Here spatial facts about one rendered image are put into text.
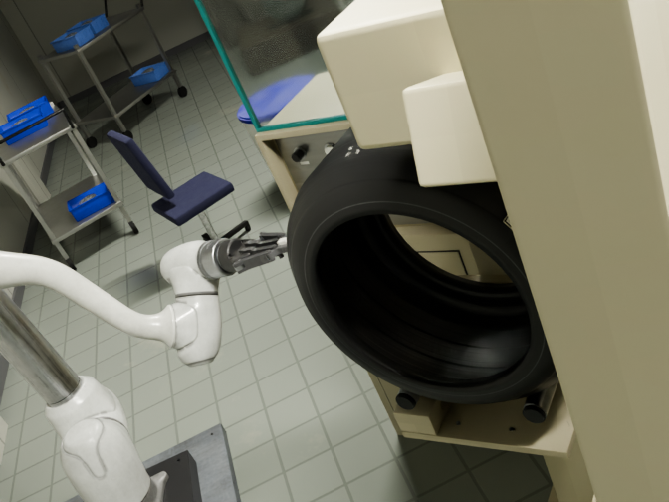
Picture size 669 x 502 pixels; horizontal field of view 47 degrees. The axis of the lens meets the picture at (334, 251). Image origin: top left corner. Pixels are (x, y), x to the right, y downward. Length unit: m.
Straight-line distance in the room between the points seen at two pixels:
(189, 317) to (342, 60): 1.04
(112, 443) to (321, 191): 0.89
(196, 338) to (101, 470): 0.39
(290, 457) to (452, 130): 2.42
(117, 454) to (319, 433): 1.27
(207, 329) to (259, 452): 1.40
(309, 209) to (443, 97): 0.68
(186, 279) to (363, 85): 1.03
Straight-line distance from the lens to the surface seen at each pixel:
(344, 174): 1.30
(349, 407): 3.10
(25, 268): 1.78
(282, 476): 3.00
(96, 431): 1.94
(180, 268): 1.82
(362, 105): 0.88
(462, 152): 0.73
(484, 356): 1.68
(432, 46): 0.81
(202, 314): 1.80
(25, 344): 2.01
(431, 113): 0.73
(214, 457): 2.19
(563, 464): 2.27
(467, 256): 2.15
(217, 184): 4.36
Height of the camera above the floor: 2.00
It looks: 29 degrees down
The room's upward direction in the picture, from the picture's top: 25 degrees counter-clockwise
